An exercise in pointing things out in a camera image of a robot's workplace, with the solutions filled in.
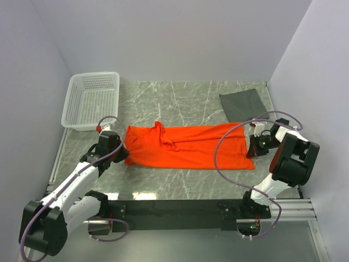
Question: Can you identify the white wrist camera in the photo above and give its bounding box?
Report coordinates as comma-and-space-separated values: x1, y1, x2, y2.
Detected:
96, 123, 113, 133
250, 121, 266, 137

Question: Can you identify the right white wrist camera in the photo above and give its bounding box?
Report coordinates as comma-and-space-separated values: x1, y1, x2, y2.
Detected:
250, 121, 266, 137

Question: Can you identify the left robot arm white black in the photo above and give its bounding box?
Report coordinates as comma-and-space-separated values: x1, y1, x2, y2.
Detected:
19, 130, 129, 261

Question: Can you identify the aluminium rail frame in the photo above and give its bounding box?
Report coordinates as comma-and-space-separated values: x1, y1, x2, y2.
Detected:
16, 81, 328, 262

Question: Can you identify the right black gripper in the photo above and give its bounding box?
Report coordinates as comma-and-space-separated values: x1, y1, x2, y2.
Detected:
246, 133, 280, 158

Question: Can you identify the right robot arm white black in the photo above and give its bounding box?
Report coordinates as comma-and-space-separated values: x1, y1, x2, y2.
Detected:
239, 118, 320, 218

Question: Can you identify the orange t shirt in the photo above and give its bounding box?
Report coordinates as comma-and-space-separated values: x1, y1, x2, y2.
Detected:
125, 121, 254, 170

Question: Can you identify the white perforated plastic basket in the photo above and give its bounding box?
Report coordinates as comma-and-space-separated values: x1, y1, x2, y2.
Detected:
61, 72, 120, 132

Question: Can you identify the folded dark grey t shirt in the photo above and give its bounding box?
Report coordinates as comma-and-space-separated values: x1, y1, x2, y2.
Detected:
219, 88, 267, 123

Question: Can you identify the black base crossbar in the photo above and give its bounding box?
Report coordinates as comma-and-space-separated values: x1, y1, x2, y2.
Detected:
76, 199, 272, 233

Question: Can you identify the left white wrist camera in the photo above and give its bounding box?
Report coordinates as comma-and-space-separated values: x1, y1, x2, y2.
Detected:
96, 123, 113, 133

